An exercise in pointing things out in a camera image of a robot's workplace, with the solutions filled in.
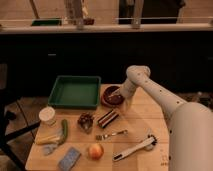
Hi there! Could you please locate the green cucumber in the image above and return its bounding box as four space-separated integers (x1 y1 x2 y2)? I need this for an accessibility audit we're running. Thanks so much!
59 119 68 145

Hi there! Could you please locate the metal fork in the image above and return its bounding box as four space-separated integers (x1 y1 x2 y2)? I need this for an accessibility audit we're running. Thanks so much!
95 130 128 140

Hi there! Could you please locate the white round container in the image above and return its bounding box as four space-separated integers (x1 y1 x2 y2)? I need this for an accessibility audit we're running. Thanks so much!
39 107 55 125

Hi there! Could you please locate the blue sponge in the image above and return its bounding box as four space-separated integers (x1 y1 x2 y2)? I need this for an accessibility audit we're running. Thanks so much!
58 147 81 171

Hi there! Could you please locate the green plastic tray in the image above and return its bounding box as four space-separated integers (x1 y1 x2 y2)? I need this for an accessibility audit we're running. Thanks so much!
48 75 101 109

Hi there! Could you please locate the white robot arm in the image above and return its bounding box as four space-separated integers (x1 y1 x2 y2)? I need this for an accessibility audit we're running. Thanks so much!
120 65 213 171

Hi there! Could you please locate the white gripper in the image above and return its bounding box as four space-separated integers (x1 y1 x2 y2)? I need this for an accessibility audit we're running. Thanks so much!
119 79 137 99

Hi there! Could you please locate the clear plastic wrapper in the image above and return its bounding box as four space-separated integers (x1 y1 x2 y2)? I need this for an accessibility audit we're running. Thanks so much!
42 144 58 156

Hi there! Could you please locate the striped rectangular box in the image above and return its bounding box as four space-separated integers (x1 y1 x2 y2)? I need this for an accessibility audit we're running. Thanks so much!
97 110 119 129

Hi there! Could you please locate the green bin on counter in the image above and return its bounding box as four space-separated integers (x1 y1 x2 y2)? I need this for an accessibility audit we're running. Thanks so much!
31 18 62 26

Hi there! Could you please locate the dark red bowl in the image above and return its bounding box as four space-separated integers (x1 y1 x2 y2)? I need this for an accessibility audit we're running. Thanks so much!
103 86 124 105

